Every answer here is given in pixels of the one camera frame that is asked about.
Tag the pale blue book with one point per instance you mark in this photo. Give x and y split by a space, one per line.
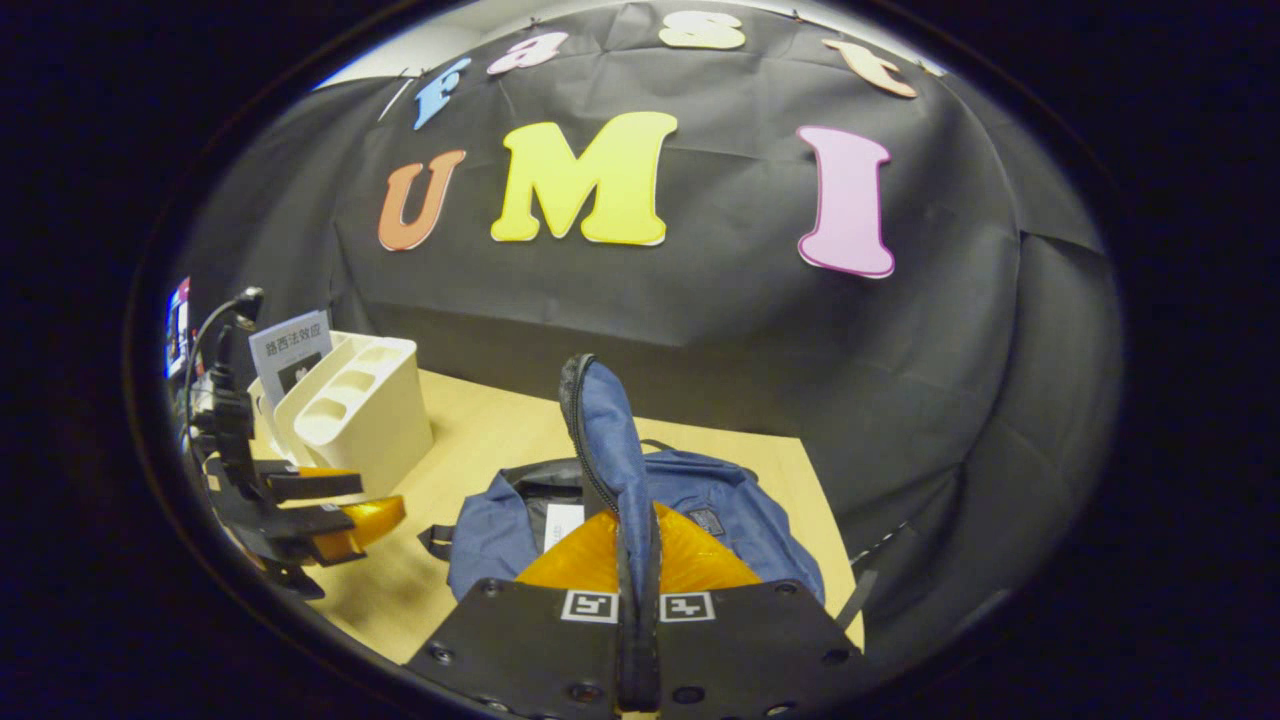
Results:
285 350

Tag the cream plastic bookshelf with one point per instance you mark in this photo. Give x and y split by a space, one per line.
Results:
370 430

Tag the colourful board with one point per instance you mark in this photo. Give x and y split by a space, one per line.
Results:
178 330

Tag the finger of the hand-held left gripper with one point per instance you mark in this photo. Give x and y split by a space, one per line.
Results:
315 487
280 530

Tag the black backdrop cloth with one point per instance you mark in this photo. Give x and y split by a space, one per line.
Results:
740 330

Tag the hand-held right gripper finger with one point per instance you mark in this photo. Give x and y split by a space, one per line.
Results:
628 650
652 650

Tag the blue schoolbag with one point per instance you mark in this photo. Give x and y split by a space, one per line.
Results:
490 540

